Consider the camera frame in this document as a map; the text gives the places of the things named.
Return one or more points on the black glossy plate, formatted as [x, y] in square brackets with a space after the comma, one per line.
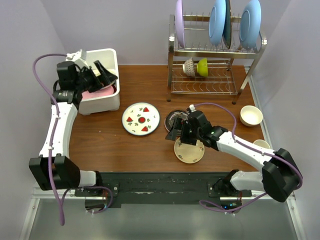
[170, 118]

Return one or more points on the yellow mug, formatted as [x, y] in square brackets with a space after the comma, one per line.
[262, 143]

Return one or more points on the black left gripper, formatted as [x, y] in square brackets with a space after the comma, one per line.
[98, 84]

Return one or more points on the patterned ceramic bowl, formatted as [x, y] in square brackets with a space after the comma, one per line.
[188, 68]

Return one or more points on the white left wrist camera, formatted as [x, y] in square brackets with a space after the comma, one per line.
[79, 58]

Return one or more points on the light blue plate left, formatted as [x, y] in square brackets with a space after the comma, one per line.
[217, 22]

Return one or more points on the light blue plate right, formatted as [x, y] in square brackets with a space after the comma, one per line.
[250, 24]

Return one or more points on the aluminium rail frame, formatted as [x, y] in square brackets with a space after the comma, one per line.
[264, 219]

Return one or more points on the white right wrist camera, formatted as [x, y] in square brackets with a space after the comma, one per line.
[191, 109]

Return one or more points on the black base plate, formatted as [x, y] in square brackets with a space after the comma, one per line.
[160, 188]

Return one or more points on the cream bowl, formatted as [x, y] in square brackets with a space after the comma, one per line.
[251, 116]

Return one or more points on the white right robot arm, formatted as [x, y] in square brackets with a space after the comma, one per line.
[276, 172]

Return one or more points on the cream floral small plate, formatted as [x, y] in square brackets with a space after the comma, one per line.
[187, 153]

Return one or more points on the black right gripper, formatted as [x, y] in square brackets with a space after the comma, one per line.
[171, 135]

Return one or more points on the white watermelon pattern plate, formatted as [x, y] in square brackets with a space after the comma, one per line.
[141, 119]

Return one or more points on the lilac plate in rack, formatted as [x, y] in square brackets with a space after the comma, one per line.
[179, 23]

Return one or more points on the dark teal plate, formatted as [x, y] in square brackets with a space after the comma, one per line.
[227, 31]

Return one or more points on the green bowl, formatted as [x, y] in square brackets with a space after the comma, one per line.
[202, 67]

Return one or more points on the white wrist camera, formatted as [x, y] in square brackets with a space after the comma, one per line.
[191, 109]
[79, 58]

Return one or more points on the light blue plate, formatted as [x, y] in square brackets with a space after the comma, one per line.
[250, 24]
[217, 22]

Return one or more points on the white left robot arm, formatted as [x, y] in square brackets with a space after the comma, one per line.
[53, 166]

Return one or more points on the red rimmed cream plate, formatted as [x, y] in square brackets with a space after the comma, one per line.
[114, 89]

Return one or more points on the pink plate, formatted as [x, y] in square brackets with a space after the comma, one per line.
[97, 94]

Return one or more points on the blue and cream plate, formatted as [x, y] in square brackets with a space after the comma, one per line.
[108, 78]

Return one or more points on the white plastic bin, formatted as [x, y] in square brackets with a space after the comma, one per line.
[108, 58]

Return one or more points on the metal dish rack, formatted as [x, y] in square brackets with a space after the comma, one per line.
[229, 69]

